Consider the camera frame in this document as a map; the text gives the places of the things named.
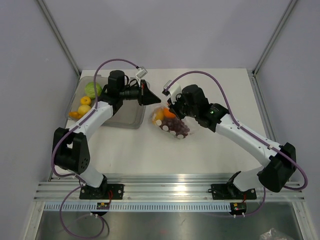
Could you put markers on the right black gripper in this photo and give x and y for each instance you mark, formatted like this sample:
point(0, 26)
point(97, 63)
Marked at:
point(174, 107)

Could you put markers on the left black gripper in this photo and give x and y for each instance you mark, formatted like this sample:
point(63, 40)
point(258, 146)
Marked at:
point(145, 96)

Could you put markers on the purple grape bunch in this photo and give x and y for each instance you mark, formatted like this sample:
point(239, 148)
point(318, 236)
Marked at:
point(175, 127)

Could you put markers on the clear zip top bag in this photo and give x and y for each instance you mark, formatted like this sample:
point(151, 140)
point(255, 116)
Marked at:
point(190, 122)

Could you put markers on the yellow lemon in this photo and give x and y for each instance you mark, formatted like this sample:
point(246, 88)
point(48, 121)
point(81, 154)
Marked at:
point(83, 109)
point(158, 114)

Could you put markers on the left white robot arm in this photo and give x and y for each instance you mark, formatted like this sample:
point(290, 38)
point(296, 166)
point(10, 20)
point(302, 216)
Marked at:
point(70, 149)

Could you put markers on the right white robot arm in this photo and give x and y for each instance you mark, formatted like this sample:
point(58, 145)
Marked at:
point(275, 169)

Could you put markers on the clear plastic food tray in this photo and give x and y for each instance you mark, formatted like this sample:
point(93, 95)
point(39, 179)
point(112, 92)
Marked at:
point(130, 115)

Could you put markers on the green cabbage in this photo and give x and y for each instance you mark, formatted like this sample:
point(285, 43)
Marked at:
point(91, 89)

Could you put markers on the small orange fruit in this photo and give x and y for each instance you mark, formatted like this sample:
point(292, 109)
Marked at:
point(75, 115)

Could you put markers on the crumpled plastic wrap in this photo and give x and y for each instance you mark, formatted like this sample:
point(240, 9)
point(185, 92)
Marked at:
point(274, 234)

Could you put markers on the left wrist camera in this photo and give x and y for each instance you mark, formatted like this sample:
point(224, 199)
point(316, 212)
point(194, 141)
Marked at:
point(141, 72)

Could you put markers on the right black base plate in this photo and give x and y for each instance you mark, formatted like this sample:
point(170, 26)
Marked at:
point(224, 191)

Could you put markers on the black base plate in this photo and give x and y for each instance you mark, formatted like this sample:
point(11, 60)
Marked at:
point(104, 192)
point(224, 191)

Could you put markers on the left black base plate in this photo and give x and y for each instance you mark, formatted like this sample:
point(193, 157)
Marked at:
point(104, 192)

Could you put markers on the aluminium rail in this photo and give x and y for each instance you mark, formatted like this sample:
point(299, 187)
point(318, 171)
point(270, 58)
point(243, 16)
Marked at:
point(141, 187)

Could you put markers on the white slotted cable duct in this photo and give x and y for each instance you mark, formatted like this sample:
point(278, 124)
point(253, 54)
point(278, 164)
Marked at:
point(219, 207)

